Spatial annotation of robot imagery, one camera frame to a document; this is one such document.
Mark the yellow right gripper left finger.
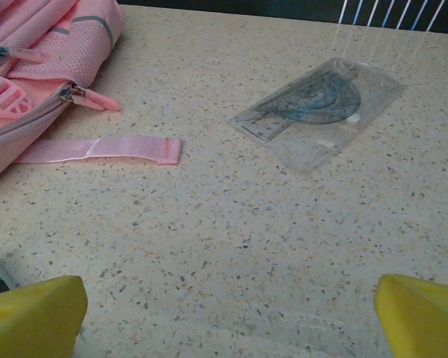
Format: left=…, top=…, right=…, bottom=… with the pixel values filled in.
left=0, top=274, right=89, bottom=358

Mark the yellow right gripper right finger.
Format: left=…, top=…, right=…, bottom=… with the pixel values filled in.
left=373, top=274, right=448, bottom=358

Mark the clear pouch with protractor set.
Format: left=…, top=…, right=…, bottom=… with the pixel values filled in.
left=228, top=56, right=408, bottom=175

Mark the pink backpack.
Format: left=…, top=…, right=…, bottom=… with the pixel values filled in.
left=0, top=0, right=184, bottom=188

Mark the blue printed backdrop panel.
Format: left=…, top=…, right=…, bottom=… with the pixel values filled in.
left=119, top=0, right=448, bottom=34

